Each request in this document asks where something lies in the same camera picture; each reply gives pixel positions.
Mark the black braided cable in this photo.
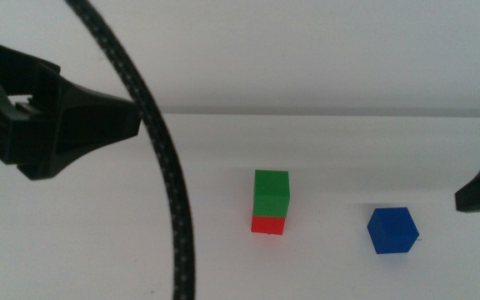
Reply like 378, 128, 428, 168
64, 0, 196, 300

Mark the blue cube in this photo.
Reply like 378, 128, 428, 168
367, 207, 420, 255

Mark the red cube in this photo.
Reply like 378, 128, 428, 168
251, 215, 286, 236

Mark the green cube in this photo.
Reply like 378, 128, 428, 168
252, 169, 291, 219

